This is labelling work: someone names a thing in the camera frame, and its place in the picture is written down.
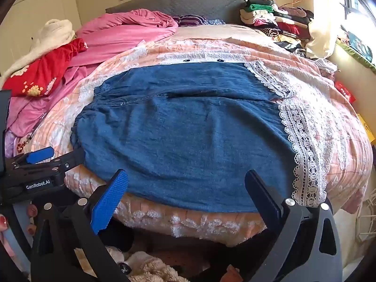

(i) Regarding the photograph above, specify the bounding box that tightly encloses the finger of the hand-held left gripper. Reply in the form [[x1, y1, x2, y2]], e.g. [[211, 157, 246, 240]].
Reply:
[[40, 151, 85, 173], [12, 146, 55, 167]]

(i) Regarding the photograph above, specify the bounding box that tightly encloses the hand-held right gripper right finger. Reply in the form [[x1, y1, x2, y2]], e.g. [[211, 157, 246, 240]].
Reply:
[[244, 169, 343, 282]]

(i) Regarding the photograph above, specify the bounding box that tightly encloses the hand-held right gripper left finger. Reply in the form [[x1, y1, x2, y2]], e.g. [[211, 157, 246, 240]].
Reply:
[[31, 169, 130, 282]]

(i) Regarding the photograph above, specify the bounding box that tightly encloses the blue denim pants lace trim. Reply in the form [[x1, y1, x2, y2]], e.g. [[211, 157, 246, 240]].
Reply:
[[71, 63, 328, 213]]

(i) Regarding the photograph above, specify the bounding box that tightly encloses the person's left hand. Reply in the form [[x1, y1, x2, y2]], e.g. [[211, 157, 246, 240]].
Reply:
[[0, 205, 39, 234]]

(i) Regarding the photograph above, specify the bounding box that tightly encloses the red floral cloth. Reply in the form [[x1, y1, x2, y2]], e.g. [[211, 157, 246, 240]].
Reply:
[[2, 38, 89, 97]]

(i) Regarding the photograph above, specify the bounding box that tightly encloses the peach tufted quilt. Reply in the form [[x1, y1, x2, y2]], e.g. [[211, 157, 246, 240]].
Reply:
[[29, 23, 375, 249]]

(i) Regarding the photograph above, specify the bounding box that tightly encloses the white fluffy cloth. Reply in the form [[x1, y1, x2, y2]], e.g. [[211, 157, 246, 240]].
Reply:
[[0, 19, 76, 78]]

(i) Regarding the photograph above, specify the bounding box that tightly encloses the yellow box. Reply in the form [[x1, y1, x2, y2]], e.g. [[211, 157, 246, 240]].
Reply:
[[357, 113, 376, 146]]

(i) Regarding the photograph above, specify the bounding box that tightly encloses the red box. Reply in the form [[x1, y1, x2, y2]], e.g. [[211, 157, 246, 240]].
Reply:
[[335, 81, 356, 104]]

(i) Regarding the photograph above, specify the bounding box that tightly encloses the pink blanket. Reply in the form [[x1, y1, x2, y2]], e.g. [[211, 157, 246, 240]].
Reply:
[[6, 9, 179, 137]]

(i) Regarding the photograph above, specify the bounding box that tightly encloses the white striped cloth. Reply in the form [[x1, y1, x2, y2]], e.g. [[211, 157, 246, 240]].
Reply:
[[316, 59, 338, 74]]

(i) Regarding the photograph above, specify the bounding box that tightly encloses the cream wardrobe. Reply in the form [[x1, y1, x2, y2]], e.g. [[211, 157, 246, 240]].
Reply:
[[0, 0, 83, 77]]

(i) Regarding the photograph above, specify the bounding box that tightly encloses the pile of folded clothes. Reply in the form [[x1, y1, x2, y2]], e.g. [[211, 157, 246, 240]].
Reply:
[[239, 0, 315, 54]]

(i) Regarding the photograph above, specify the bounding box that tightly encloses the cream curtain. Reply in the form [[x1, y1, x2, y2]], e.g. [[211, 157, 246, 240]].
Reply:
[[305, 0, 347, 60]]

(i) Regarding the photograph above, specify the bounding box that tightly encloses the teal patterned cloth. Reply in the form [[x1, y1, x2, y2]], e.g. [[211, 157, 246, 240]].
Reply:
[[335, 31, 376, 71]]

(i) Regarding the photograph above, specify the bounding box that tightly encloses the purple striped cloth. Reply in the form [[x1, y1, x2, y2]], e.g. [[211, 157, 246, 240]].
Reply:
[[172, 15, 210, 27]]

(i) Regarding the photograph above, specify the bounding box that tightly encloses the grey padded headboard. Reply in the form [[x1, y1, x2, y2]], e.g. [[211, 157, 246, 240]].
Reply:
[[105, 0, 246, 25]]

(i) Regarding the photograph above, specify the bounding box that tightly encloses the window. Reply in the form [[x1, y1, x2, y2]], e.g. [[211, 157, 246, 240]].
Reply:
[[341, 0, 376, 31]]

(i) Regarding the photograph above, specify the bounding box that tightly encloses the white wire basket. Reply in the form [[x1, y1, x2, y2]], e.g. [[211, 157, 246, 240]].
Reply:
[[355, 188, 376, 243]]

